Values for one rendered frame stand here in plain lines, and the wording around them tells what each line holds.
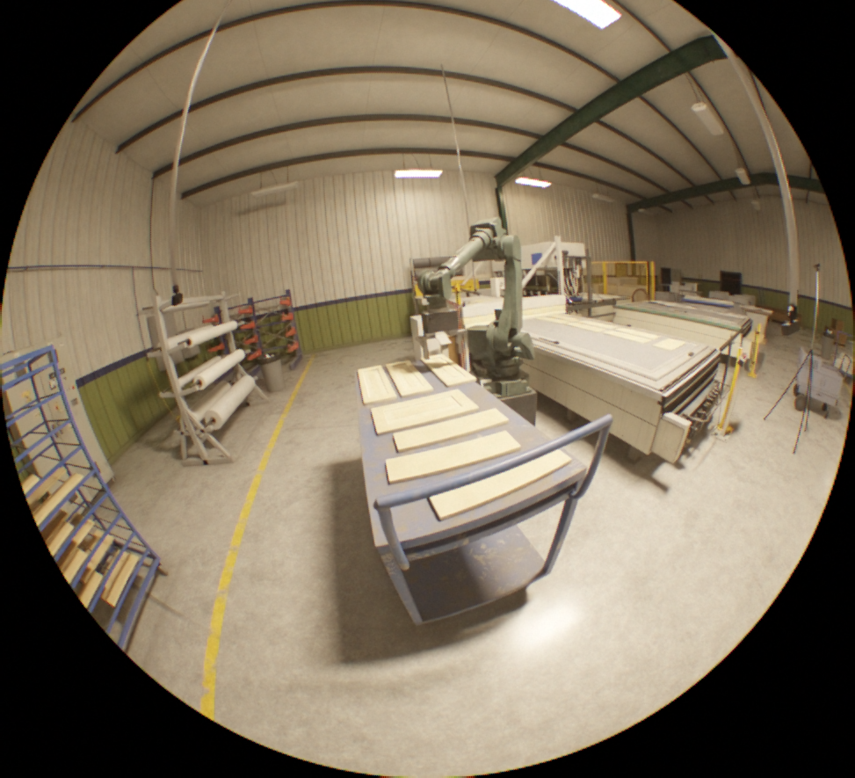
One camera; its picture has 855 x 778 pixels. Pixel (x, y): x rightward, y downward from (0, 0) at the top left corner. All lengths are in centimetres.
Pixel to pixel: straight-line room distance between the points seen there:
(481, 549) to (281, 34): 609
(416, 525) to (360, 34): 546
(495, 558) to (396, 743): 120
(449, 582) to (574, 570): 82
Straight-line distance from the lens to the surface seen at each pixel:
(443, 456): 101
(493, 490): 87
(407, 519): 84
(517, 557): 161
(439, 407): 135
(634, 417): 247
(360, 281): 818
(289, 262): 844
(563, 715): 174
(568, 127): 769
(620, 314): 731
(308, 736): 186
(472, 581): 153
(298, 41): 523
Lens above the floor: 168
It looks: 15 degrees down
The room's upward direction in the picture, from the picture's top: 7 degrees counter-clockwise
